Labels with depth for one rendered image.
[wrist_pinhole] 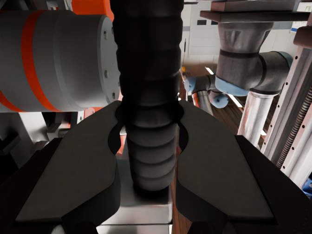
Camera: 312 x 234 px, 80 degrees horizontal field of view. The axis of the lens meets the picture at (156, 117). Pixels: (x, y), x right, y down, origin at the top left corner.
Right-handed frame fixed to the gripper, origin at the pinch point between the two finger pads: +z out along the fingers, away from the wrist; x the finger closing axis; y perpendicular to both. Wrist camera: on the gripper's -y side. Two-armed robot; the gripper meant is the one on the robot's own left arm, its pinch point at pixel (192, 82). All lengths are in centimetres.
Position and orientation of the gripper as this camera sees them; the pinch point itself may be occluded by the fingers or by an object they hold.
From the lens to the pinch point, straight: 130.3
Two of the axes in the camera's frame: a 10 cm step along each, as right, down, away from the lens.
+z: -2.7, -5.0, 8.3
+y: 1.2, -8.7, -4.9
